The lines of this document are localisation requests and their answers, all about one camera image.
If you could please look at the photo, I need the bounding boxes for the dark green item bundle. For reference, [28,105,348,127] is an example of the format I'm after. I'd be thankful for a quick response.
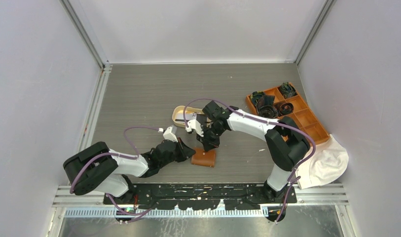
[279,82,297,99]

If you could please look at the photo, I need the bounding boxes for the blue yellow item bundle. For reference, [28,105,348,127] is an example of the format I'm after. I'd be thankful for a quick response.
[249,91,265,106]

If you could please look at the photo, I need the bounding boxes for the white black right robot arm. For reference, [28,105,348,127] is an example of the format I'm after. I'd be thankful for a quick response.
[185,101,312,203]

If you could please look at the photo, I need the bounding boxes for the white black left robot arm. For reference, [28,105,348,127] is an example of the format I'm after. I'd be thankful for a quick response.
[63,138,196,204]

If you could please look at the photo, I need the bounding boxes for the brown leather card holder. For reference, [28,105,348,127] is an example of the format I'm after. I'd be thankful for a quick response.
[191,147,216,167]

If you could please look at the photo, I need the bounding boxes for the white bucket hat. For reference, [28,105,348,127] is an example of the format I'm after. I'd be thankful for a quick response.
[295,134,349,189]

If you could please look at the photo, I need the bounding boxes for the orange compartment organizer box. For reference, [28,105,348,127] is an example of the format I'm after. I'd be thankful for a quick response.
[245,86,329,145]

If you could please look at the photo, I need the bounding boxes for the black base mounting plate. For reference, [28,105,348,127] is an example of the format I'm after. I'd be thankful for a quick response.
[103,183,297,210]

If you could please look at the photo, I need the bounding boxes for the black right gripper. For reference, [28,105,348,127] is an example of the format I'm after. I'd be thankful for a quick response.
[197,123,226,152]

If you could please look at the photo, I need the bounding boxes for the cream oval tray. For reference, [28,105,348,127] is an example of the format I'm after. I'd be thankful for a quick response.
[172,105,203,128]

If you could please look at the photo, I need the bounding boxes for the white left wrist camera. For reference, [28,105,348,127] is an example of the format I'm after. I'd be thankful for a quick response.
[163,125,178,142]

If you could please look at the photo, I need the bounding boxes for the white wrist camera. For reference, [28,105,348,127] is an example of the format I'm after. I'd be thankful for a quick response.
[185,119,208,137]
[163,125,178,142]

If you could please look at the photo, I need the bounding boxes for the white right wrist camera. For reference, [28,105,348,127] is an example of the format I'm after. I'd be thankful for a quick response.
[185,119,208,137]

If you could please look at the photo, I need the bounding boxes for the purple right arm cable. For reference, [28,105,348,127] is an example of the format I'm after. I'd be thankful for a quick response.
[182,98,317,181]

